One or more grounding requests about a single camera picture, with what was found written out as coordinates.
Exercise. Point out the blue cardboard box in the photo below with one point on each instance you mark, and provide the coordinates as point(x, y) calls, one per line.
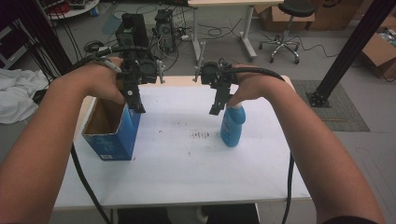
point(120, 137)

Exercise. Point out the white-legged desk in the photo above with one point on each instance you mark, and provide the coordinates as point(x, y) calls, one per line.
point(249, 31)

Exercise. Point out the person's right hand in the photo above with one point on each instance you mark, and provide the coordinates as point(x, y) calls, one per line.
point(258, 84)

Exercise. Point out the white table mat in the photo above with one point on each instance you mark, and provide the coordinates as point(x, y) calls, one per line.
point(186, 168)

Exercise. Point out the white power strip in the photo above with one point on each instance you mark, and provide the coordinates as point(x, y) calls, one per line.
point(185, 37)

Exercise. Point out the blue plastic bottle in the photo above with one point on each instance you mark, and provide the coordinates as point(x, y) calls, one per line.
point(232, 127)

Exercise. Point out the white cloth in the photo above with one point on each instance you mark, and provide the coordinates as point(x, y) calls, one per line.
point(18, 93)

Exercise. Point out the black swivel stool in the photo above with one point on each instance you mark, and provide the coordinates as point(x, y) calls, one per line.
point(288, 31)

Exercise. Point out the grey computer tower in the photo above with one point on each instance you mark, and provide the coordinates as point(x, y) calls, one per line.
point(165, 29)

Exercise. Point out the round white table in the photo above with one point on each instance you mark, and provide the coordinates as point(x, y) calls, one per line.
point(74, 11)

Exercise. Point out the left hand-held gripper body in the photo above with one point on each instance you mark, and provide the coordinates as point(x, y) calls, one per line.
point(146, 70)

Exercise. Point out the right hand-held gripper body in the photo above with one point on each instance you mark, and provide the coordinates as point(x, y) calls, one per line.
point(213, 74)

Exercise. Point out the black computer tower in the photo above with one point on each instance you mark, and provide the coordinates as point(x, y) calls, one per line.
point(134, 34)

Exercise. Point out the person's left hand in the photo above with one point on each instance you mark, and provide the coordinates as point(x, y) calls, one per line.
point(96, 77)

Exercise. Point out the brown cardboard box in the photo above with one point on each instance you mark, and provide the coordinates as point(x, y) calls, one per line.
point(280, 20)
point(336, 15)

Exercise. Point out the open cardboard box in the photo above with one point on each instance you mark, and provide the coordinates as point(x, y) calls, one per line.
point(381, 54)

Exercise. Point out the black metal post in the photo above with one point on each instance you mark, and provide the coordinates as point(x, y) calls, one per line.
point(351, 46)

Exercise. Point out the grey floor mat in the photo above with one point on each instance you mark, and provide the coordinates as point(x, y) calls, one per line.
point(342, 112)

